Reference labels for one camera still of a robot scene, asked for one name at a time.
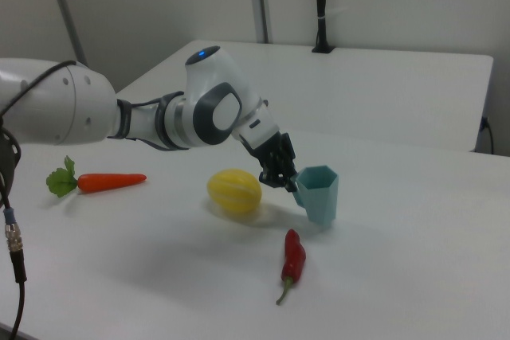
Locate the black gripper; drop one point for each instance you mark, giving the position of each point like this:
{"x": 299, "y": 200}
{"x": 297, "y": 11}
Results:
{"x": 273, "y": 153}

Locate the teal hexagonal plastic mug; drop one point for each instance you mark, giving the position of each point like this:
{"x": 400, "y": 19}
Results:
{"x": 322, "y": 196}

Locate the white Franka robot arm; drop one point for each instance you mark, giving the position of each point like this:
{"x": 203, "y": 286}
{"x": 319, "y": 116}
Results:
{"x": 207, "y": 89}

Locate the yellow striped toy melon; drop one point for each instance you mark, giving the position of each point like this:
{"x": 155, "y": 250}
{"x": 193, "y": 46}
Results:
{"x": 234, "y": 190}

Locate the red toy chili pepper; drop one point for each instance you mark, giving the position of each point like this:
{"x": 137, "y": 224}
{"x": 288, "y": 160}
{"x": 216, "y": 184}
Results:
{"x": 294, "y": 254}

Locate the black pole with square base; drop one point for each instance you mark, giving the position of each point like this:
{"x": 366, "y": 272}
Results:
{"x": 320, "y": 5}

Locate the orange toy carrot green leaves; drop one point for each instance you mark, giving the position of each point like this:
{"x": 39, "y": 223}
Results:
{"x": 107, "y": 181}

